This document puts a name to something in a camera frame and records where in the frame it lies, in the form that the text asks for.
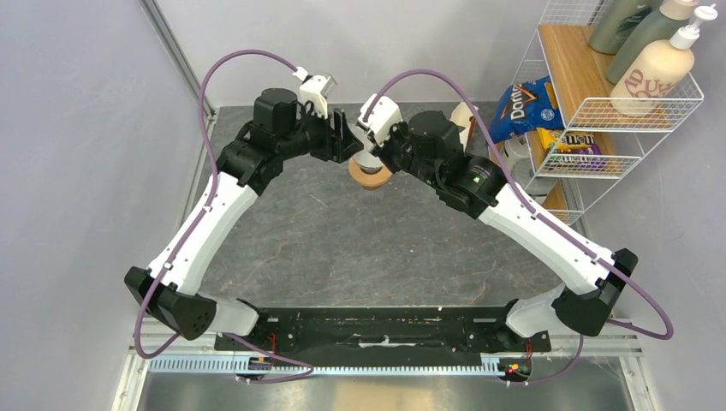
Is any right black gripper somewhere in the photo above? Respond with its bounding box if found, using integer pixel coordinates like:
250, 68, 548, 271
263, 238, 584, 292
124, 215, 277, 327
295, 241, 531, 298
367, 117, 442, 190

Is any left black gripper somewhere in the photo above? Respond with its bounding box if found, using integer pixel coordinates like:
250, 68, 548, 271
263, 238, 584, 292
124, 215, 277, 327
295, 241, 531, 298
277, 101, 364, 164

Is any single white coffee filter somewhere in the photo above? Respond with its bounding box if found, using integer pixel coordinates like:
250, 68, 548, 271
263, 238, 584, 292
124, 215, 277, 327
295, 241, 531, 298
348, 123, 384, 175

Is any round wooden dripper stand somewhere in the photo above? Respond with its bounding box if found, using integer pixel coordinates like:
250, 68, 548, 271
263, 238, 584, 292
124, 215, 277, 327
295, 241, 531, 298
348, 158, 393, 191

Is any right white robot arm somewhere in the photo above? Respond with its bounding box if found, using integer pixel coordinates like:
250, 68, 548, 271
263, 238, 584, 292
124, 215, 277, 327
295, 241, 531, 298
356, 108, 638, 350

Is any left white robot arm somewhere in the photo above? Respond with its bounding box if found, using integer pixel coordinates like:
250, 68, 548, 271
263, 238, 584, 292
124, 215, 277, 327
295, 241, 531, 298
124, 83, 362, 350

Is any blue Doritos chip bag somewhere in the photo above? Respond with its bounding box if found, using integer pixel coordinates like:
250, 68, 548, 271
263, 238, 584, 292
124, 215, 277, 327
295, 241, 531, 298
488, 76, 564, 144

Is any yellow M&M's candy bag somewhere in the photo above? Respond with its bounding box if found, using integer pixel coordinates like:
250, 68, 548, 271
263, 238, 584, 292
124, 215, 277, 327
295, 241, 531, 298
536, 128, 605, 172

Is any dark green bottle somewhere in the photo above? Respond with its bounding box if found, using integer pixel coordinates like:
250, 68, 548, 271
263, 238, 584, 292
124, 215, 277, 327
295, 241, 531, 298
588, 1, 662, 56

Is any cream pump lotion bottle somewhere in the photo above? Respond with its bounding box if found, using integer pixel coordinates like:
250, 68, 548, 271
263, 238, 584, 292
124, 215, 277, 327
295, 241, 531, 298
610, 3, 718, 117

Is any green bottle beige cap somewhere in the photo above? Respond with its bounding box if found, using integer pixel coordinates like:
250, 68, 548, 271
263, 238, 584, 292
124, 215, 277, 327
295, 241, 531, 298
605, 0, 699, 85

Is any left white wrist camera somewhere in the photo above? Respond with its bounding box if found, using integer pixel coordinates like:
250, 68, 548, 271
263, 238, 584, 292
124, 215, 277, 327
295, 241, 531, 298
293, 66, 336, 119

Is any white wire shelf rack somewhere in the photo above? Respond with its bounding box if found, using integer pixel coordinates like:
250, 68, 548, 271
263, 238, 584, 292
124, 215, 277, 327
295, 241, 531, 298
513, 1, 704, 224

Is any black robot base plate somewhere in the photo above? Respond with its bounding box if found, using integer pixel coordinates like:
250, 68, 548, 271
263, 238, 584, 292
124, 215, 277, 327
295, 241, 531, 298
244, 306, 551, 367

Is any aluminium frame rail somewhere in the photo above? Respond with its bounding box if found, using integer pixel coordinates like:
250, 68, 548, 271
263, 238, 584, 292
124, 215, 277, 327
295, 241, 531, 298
111, 326, 663, 410

